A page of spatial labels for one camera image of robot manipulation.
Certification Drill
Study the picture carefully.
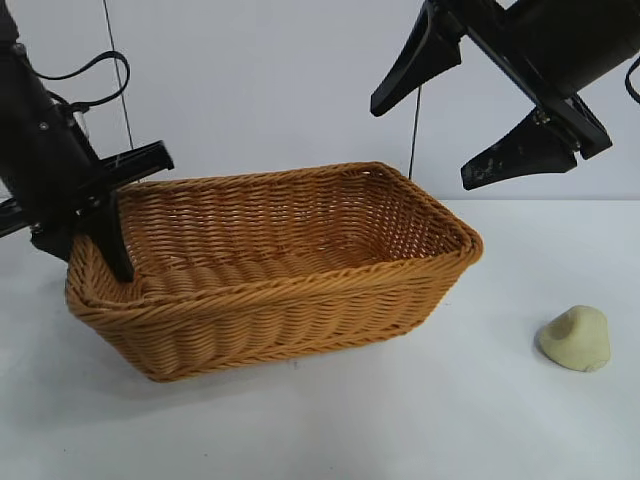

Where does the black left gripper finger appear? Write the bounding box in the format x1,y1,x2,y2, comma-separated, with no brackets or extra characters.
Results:
30,213,80,265
92,192,136,285

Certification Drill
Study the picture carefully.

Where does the pale yellow egg yolk pastry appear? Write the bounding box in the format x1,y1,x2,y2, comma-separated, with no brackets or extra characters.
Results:
537,304,612,374

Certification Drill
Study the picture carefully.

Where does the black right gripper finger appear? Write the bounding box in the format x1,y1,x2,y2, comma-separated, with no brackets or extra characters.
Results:
459,105,578,191
370,7,463,118

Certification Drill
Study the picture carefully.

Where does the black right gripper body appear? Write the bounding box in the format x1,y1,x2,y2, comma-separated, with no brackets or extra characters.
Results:
422,0,640,161

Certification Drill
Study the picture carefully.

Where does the tan woven wicker basket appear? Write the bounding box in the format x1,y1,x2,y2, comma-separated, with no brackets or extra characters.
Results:
64,160,485,384

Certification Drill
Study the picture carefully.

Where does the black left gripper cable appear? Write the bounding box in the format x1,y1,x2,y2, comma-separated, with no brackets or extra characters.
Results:
36,50,133,109

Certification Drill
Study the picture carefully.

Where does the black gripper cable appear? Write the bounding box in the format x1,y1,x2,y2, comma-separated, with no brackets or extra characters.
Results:
624,62,640,105
36,50,133,109

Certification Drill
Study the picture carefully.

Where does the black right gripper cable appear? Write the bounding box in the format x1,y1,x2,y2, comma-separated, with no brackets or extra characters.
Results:
624,62,640,105

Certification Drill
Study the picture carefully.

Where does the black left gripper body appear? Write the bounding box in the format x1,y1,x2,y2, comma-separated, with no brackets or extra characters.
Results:
0,43,176,239

